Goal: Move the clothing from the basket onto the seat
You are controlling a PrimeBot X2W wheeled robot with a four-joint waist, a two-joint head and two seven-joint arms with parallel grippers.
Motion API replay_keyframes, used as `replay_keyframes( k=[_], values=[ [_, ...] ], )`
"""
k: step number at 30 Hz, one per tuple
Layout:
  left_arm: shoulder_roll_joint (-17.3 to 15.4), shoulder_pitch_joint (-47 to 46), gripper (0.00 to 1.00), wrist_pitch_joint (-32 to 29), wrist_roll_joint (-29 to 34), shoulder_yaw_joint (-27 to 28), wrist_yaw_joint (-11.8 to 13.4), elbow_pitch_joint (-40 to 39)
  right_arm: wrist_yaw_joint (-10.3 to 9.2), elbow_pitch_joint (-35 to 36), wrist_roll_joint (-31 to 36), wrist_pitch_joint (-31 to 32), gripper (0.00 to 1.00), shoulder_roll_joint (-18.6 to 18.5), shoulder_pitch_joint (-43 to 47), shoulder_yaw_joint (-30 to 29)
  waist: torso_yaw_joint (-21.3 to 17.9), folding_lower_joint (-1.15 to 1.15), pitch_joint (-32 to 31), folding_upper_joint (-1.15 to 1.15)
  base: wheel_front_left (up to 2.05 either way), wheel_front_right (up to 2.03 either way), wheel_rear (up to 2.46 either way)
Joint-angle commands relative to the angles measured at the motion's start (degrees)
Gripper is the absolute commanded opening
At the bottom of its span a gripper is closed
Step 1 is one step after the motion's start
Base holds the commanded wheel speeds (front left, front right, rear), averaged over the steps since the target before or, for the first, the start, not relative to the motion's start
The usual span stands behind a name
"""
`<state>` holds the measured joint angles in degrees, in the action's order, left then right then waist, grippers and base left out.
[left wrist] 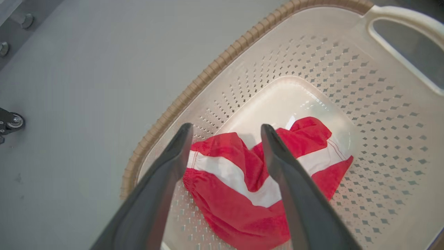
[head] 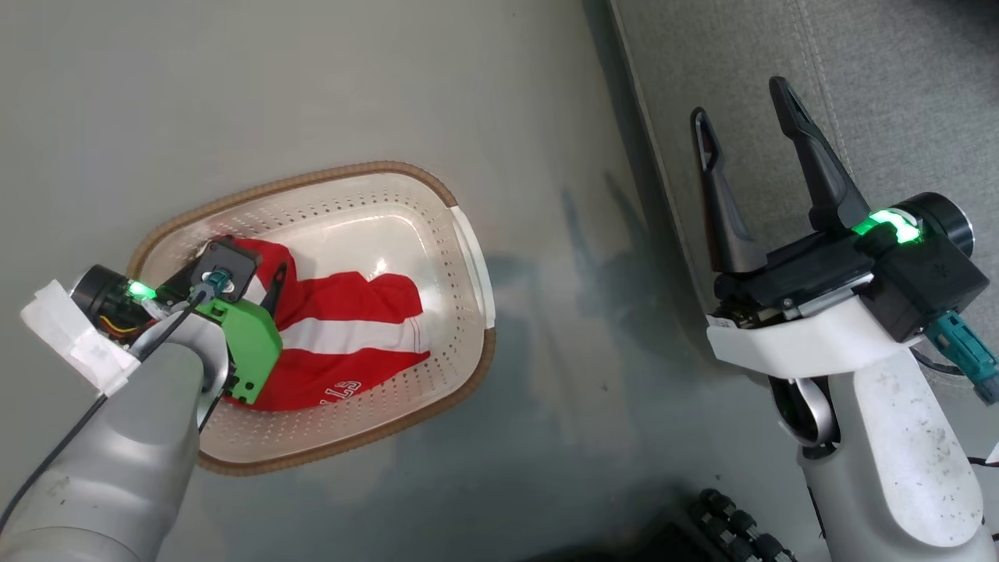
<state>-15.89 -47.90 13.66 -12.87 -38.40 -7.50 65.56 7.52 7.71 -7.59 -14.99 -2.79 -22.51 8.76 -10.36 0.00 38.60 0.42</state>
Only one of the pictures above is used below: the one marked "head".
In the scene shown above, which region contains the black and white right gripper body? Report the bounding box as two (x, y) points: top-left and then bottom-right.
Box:
(706, 229), (939, 381)

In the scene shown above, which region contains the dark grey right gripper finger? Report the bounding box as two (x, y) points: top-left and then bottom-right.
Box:
(690, 106), (770, 275)
(769, 75), (872, 233)

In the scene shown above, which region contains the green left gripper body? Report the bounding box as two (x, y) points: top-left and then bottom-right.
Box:
(194, 296), (284, 406)

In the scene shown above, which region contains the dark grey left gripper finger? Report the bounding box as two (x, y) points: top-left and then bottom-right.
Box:
(261, 262), (289, 315)

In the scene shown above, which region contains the red and white jersey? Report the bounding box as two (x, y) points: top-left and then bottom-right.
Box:
(206, 237), (432, 413)

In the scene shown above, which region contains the grey fabric sofa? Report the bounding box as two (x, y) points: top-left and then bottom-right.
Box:
(608, 0), (999, 407)

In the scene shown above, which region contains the beige perforated laundry basket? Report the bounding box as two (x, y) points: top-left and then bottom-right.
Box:
(126, 160), (498, 478)

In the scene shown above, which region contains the white tape wrap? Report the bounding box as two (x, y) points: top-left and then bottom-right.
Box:
(20, 279), (142, 398)

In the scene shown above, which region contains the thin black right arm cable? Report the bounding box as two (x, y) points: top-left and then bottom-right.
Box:
(908, 346), (999, 469)

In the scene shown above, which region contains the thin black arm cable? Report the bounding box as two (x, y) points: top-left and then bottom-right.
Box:
(0, 287), (210, 533)
(908, 346), (999, 469)

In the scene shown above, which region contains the teal cable connector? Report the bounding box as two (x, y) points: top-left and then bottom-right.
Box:
(926, 311), (999, 406)

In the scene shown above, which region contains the black corrugated hose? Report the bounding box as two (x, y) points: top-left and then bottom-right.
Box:
(690, 488), (798, 562)

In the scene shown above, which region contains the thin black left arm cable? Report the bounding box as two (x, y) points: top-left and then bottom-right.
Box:
(0, 287), (210, 533)

